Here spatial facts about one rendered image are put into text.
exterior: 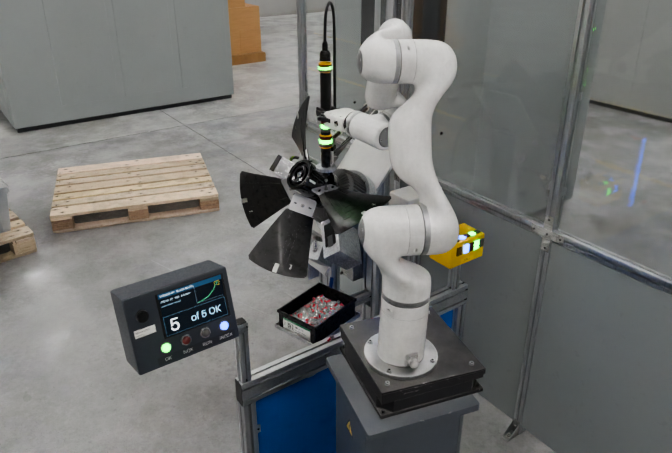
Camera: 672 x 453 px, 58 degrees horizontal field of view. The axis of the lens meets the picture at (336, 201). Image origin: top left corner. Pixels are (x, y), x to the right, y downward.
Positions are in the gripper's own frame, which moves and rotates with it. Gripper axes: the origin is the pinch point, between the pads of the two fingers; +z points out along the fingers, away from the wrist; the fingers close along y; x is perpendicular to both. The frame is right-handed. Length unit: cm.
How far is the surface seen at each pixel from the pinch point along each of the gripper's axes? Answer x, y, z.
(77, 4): -27, 56, 543
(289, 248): -46.6, -15.8, -0.6
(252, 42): -128, 365, 739
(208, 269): -21, -61, -38
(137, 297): -21, -80, -40
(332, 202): -27.8, -4.8, -10.9
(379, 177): -30.6, 26.1, 2.0
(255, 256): -50, -26, 6
